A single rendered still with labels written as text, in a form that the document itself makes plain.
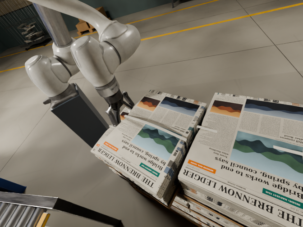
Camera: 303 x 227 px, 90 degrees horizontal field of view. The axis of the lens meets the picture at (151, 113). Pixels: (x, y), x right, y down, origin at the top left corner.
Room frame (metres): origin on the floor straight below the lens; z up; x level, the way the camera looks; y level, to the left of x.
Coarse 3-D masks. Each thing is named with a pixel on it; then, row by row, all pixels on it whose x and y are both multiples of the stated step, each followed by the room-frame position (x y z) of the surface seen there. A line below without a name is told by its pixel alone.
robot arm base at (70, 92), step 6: (72, 84) 1.04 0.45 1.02; (66, 90) 0.92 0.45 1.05; (72, 90) 0.95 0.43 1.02; (54, 96) 0.89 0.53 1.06; (60, 96) 0.89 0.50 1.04; (66, 96) 0.90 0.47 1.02; (72, 96) 0.90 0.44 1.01; (48, 102) 0.93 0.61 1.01; (54, 102) 0.89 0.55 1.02; (60, 102) 0.88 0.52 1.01
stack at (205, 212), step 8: (128, 112) 0.75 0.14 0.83; (112, 128) 0.67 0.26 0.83; (104, 136) 0.63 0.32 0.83; (96, 144) 0.59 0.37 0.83; (104, 160) 0.51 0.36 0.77; (112, 168) 0.54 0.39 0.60; (120, 176) 0.55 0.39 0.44; (144, 192) 0.45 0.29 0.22; (176, 200) 0.20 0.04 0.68; (184, 200) 0.17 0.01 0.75; (184, 208) 0.18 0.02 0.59; (192, 208) 0.15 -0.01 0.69; (200, 208) 0.12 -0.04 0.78; (184, 216) 0.21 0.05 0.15; (200, 216) 0.12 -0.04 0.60; (208, 216) 0.10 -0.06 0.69; (216, 216) 0.08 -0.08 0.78; (200, 224) 0.12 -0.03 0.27; (208, 224) 0.09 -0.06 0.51; (224, 224) 0.05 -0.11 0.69; (232, 224) 0.04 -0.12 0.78
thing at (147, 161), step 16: (128, 128) 0.40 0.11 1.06; (112, 144) 0.36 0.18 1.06; (128, 144) 0.33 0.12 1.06; (144, 144) 0.31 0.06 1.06; (160, 144) 0.28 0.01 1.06; (112, 160) 0.29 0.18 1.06; (128, 160) 0.27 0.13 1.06; (144, 160) 0.25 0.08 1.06; (160, 160) 0.23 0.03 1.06; (176, 160) 0.21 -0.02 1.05; (128, 176) 0.23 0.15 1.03; (144, 176) 0.20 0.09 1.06; (160, 176) 0.18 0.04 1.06; (176, 176) 0.20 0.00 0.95; (160, 192) 0.15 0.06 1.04
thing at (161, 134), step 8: (128, 120) 0.45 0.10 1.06; (144, 120) 0.41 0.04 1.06; (152, 120) 0.40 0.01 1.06; (144, 128) 0.37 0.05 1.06; (152, 128) 0.36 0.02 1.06; (168, 128) 0.33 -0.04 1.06; (176, 128) 0.32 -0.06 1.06; (160, 136) 0.31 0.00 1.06; (168, 136) 0.30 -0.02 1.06; (184, 136) 0.28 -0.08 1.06; (176, 144) 0.26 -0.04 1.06; (184, 144) 0.26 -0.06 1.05; (184, 152) 0.25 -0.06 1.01; (184, 160) 0.24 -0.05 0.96
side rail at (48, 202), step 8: (0, 192) 0.55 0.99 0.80; (8, 192) 0.53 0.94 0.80; (0, 200) 0.49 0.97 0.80; (8, 200) 0.47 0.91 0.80; (16, 200) 0.45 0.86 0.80; (24, 200) 0.44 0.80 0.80; (32, 200) 0.42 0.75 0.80; (40, 200) 0.40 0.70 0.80; (48, 200) 0.38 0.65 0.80; (56, 200) 0.37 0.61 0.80; (64, 200) 0.38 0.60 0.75; (48, 208) 0.35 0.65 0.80; (56, 208) 0.34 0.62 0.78; (64, 208) 0.35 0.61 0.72
